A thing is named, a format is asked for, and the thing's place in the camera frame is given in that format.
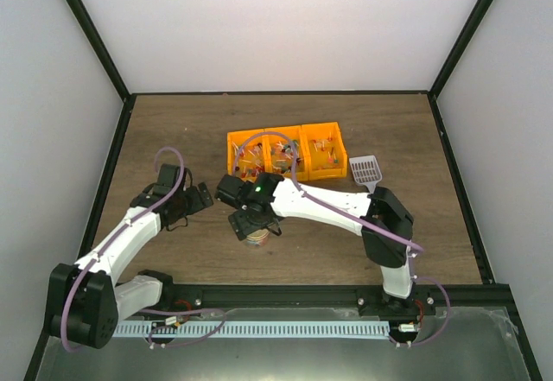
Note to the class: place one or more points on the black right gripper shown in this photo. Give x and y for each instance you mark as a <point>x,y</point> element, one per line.
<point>243,228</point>

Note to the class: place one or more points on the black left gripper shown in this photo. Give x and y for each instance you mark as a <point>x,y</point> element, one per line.
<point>198,203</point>

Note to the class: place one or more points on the clear glass jar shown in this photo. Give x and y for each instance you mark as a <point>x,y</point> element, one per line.
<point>257,238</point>

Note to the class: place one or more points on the orange bin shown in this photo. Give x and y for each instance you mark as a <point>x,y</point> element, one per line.
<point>281,154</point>
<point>326,155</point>
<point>246,163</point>

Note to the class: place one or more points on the white slotted plastic scoop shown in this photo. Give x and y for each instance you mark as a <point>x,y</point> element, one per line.
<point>366,172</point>

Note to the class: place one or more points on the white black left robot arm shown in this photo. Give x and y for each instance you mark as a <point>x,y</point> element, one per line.
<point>86,300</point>

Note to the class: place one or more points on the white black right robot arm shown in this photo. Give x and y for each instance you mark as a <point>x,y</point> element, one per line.
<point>379,219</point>

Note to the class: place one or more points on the light blue slotted cable duct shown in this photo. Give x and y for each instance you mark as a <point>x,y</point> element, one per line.
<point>363,330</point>

